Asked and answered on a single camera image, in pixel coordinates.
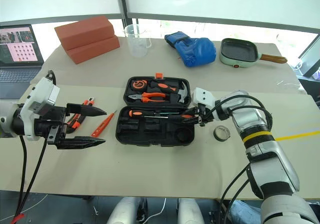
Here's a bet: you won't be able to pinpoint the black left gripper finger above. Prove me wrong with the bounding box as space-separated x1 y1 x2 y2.
56 135 107 150
66 103 108 118

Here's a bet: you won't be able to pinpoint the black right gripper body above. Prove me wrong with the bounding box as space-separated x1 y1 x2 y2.
194 103 214 128

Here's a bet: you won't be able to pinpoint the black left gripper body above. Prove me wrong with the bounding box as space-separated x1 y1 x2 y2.
33 103 70 150

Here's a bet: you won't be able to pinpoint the orange black long screwdriver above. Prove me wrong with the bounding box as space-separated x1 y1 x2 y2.
152 111 200 122

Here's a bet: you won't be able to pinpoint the orange black utility knife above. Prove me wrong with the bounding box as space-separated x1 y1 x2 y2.
65 96 96 135

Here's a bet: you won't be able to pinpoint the black electrical tape roll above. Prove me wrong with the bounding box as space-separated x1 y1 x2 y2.
213 125 231 143

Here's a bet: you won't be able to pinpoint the black plastic tool case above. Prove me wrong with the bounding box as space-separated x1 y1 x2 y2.
115 72 196 147

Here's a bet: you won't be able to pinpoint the orange black slim screwdriver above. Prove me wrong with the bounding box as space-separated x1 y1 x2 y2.
128 109 169 119

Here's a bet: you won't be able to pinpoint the orange black tape measure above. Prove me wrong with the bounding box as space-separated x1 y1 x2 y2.
131 78 151 91

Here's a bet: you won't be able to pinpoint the blue boxing glove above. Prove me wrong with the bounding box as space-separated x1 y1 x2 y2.
164 30 217 68

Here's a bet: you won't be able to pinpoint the red foam brick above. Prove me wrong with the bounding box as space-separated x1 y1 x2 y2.
54 15 115 51
65 35 121 65

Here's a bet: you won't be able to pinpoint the green square frying pan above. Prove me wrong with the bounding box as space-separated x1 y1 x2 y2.
219 37 288 69

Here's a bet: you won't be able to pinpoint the silver rounded robot leg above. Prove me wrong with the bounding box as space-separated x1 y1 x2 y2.
177 197 205 224
107 196 141 224

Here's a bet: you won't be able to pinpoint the clear plastic measuring cup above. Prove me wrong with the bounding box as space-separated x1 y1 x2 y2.
123 23 153 58

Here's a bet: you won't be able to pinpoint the grey laptop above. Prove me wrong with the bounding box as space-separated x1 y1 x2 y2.
0 23 45 100

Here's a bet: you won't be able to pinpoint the blue denim fabric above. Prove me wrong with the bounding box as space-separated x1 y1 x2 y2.
229 200 262 224

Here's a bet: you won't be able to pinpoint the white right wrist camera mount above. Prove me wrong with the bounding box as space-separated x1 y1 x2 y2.
191 86 216 110

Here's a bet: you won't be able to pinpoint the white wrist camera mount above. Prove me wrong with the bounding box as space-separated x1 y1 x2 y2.
19 77 61 142
191 86 216 110

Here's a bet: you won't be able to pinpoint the black handled claw hammer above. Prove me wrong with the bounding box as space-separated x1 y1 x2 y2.
169 80 192 104

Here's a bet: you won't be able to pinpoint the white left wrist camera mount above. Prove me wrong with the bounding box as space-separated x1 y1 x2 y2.
19 77 61 142

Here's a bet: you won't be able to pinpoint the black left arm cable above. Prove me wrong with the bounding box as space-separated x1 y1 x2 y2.
13 70 57 224

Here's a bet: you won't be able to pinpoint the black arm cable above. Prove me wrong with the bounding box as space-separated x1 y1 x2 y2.
199 93 273 224
13 70 57 224

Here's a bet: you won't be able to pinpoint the orange handled pliers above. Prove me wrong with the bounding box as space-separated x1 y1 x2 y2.
127 91 168 104

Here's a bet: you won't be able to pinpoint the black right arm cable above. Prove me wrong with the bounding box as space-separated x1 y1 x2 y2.
199 93 273 224

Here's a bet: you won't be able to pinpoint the thin white cable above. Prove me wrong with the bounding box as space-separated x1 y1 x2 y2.
147 197 167 224

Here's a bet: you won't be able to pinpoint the white cable loop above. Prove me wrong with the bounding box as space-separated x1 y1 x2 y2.
292 58 305 71

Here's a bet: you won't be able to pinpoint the grey window frame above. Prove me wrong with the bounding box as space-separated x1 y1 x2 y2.
0 0 320 39

